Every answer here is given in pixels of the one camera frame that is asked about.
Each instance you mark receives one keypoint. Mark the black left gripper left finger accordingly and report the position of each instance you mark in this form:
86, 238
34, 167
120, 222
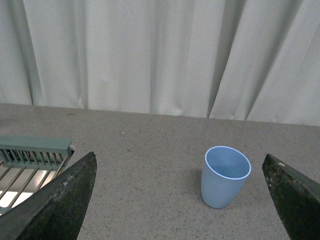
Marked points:
57, 210

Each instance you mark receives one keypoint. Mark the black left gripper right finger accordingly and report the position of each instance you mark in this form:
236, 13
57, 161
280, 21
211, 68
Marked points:
296, 198

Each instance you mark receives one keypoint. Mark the blue plastic cup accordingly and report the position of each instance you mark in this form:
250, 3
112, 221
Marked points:
224, 173

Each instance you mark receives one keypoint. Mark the green dish rack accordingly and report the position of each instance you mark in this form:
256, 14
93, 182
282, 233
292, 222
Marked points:
28, 163

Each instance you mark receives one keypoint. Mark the white curtain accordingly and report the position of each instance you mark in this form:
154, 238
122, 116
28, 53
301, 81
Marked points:
253, 60

